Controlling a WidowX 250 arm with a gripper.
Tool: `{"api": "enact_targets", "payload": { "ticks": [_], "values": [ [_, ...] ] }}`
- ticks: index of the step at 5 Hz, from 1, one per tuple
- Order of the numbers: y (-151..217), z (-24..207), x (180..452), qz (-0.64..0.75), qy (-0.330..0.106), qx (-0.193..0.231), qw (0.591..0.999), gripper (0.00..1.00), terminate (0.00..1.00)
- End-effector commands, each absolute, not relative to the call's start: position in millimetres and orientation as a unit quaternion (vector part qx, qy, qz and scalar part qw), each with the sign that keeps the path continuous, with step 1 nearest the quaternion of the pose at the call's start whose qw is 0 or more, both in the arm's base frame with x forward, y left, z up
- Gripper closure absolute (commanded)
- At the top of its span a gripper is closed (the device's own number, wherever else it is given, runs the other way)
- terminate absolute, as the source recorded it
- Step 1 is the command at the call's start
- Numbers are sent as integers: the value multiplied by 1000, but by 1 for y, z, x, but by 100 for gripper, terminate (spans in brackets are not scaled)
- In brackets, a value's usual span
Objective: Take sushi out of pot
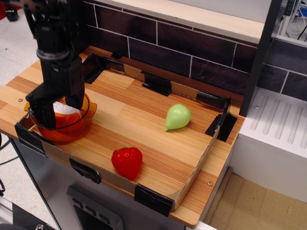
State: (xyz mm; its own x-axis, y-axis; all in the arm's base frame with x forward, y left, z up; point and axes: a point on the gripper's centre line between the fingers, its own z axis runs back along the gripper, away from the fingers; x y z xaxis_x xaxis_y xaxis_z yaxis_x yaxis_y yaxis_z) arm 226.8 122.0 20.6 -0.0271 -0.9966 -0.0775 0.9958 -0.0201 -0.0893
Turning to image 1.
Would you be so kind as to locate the black caster wheel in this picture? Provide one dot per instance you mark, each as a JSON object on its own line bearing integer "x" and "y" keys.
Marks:
{"x": 11, "y": 13}

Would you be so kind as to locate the red toy strawberry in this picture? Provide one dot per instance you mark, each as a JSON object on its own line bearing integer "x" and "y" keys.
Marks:
{"x": 127, "y": 161}

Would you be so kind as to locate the orange transparent plastic pot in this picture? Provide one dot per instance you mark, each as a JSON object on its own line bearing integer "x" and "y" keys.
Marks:
{"x": 74, "y": 131}

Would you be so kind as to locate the grey toy oven panel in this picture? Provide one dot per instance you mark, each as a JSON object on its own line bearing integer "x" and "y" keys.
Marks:
{"x": 92, "y": 215}

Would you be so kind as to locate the green toy pear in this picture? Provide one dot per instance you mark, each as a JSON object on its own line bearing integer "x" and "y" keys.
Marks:
{"x": 178, "y": 116}

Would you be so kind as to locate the white toy sink drainboard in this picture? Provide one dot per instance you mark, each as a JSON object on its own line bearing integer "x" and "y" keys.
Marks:
{"x": 271, "y": 147}

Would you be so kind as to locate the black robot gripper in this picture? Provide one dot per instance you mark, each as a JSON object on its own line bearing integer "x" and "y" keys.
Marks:
{"x": 62, "y": 76}

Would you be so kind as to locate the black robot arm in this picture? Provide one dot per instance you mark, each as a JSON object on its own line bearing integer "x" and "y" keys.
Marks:
{"x": 53, "y": 26}

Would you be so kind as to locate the cardboard fence with black tape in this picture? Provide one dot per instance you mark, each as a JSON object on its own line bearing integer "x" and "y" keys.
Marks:
{"x": 180, "y": 167}

